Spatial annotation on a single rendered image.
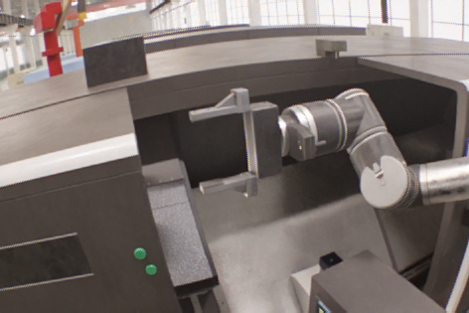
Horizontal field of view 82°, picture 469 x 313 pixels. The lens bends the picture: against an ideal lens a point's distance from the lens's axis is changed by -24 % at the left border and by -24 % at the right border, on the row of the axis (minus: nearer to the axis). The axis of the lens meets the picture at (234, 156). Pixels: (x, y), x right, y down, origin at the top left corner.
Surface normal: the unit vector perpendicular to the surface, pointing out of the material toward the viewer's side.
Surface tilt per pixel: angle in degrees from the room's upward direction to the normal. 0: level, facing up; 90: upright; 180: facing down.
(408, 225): 45
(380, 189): 61
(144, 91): 90
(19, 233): 87
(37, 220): 87
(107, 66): 90
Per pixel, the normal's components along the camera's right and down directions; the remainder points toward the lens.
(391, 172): -0.63, -0.14
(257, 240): 0.18, -0.40
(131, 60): 0.33, 0.35
